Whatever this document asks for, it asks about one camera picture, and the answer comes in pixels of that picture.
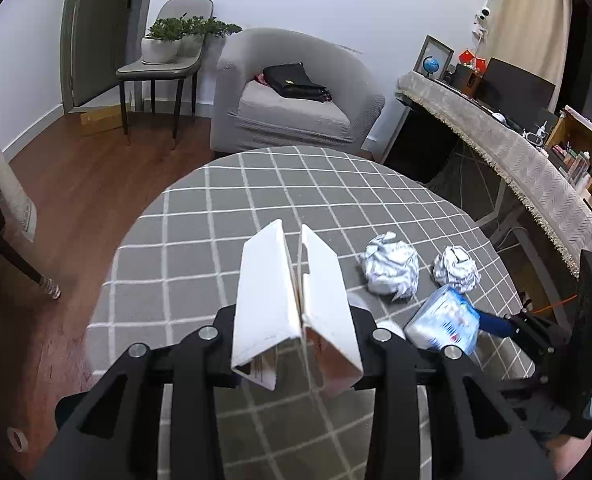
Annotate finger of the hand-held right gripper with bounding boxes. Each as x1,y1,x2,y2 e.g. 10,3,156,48
477,310,576,361

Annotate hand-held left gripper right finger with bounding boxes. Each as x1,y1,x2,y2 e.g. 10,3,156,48
348,302,556,480

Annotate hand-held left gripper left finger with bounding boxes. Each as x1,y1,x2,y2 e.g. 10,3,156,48
31,305,241,480

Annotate blue white tissue packet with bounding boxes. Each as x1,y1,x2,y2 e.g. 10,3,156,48
406,284,481,356

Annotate white cardboard box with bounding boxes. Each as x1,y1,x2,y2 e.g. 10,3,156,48
231,219,364,398

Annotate silver paper ball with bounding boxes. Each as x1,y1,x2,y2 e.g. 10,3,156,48
433,245,479,294
360,231,421,303

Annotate person's right forearm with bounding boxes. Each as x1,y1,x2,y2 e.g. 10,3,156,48
546,432,592,480

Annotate round table, grey checked cloth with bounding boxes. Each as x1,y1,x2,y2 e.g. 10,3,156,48
87,146,531,480

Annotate side desk with fringed cloth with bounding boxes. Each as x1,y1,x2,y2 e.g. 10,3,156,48
396,71,592,277

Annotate wooden storage box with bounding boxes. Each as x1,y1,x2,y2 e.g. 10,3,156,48
543,105,592,211

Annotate dark wooden table leg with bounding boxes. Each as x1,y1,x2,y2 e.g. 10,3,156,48
0,230,62,301

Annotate black monitor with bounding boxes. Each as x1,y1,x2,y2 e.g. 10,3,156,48
478,57,556,116

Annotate brown wooden speaker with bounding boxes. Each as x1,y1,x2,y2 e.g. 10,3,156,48
456,62,484,97

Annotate flat brown cardboard box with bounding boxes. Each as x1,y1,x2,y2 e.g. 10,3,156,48
80,105,127,137

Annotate small red flags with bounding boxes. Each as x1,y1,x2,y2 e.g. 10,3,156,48
458,50,487,72

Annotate black bag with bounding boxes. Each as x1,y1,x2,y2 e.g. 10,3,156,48
262,62,333,103

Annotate grey armchair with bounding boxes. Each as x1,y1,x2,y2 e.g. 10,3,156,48
211,27,387,153

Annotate beige curtain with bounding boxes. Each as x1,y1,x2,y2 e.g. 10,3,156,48
486,0,574,111

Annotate potted plant white pot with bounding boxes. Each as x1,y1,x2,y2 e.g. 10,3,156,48
141,16,243,66

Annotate dark grey door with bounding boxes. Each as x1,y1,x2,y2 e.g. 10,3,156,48
60,0,159,113

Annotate grey chair black legs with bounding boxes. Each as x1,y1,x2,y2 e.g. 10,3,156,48
116,0,214,150

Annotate orange cable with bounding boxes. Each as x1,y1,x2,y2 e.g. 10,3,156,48
530,297,576,317

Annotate picture frame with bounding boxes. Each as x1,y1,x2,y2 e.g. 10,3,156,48
413,35,455,81

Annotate white security camera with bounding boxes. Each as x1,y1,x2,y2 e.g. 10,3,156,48
472,6,493,41

